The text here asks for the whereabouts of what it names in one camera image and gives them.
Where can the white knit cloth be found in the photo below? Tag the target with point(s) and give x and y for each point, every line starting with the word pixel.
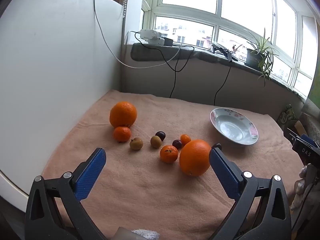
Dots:
pixel 143 234

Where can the person's right hand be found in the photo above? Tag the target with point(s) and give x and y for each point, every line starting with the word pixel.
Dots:
pixel 301 192

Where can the potted green plant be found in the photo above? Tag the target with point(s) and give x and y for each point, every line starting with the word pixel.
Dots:
pixel 260 55

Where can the small mandarin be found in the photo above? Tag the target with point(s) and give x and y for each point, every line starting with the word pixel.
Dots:
pixel 185 139

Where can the brown kiwi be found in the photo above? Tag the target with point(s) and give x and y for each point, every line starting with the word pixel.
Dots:
pixel 155 141
pixel 136 143

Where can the dark plum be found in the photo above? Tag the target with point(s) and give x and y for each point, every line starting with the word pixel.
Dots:
pixel 217 145
pixel 160 135
pixel 177 143

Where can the green packet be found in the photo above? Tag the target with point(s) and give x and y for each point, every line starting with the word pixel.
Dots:
pixel 287 116

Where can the white panel board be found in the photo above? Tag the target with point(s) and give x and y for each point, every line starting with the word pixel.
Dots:
pixel 55 80

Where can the pink towel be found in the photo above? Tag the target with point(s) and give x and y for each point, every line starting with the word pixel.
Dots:
pixel 150 192

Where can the large orange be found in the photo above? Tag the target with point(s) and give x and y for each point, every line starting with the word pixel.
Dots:
pixel 123 115
pixel 195 157

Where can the white power adapter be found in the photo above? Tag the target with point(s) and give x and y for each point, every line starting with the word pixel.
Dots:
pixel 158 41
pixel 150 33

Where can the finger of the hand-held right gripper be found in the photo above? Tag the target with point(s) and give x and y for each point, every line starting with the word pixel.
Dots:
pixel 291 135
pixel 307 139

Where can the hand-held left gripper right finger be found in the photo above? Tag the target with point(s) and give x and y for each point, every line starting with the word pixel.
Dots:
pixel 225 173

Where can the white window frame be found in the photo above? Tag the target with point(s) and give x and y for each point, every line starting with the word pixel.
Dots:
pixel 217 21

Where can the black and silver device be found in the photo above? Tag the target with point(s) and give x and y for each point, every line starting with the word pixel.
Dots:
pixel 221 48

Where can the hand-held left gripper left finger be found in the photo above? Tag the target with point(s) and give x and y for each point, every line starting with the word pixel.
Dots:
pixel 91 173

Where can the floral ceramic bowl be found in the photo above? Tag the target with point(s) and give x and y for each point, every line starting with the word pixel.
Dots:
pixel 233 129

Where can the black power adapter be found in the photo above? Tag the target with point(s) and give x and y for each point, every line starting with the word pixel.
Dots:
pixel 168 42

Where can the cardboard box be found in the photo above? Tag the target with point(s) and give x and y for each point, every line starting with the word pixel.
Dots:
pixel 301 128

